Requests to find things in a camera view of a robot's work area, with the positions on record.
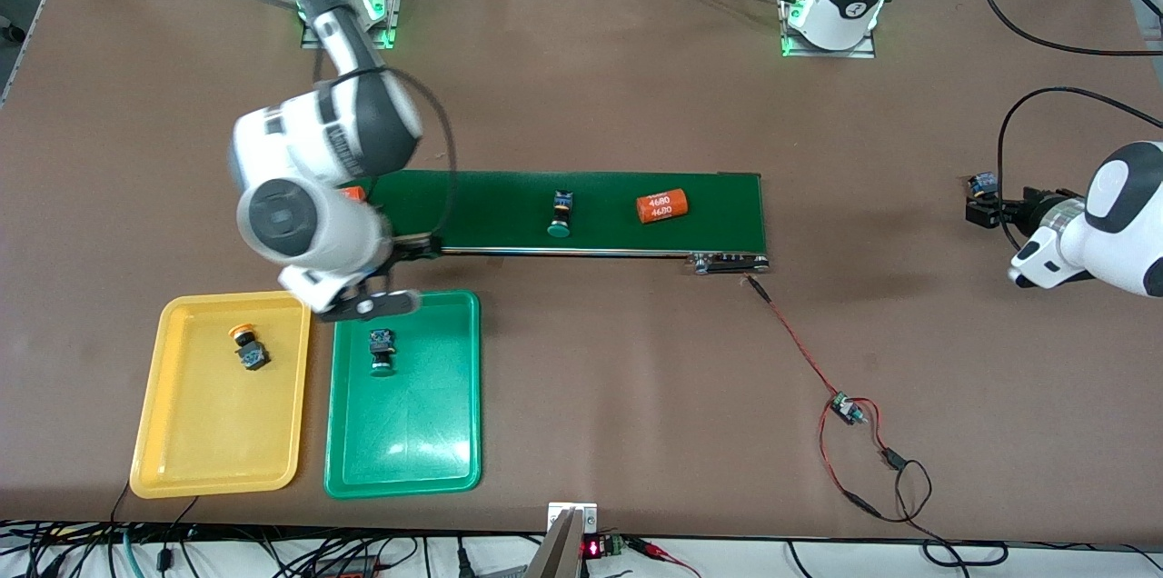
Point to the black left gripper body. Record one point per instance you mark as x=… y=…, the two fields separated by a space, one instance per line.
x=1027 y=207

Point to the orange cylinder printed 4680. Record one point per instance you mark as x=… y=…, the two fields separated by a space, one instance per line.
x=661 y=206
x=353 y=194

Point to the red clip test lead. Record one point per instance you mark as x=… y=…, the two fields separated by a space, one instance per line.
x=647 y=545

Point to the yellow mushroom push button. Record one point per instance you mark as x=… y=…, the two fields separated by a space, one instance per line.
x=981 y=185
x=252 y=357

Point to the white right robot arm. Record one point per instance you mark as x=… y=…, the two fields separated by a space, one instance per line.
x=300 y=214

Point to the yellow plastic tray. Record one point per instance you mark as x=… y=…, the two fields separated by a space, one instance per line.
x=209 y=433

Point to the small speed controller module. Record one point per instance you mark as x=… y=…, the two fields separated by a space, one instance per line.
x=847 y=410

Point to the green plastic tray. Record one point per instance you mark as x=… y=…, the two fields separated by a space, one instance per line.
x=418 y=433

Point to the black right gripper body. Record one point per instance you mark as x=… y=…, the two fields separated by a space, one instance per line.
x=406 y=250

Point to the silver metal camera bracket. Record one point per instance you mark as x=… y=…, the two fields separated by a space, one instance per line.
x=559 y=551

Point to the red digit display module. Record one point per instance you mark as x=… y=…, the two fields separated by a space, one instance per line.
x=592 y=548

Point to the green mushroom push button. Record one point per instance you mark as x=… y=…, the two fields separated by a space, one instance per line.
x=559 y=231
x=382 y=369

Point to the green conveyor belt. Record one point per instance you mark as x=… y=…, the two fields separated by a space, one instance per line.
x=727 y=214

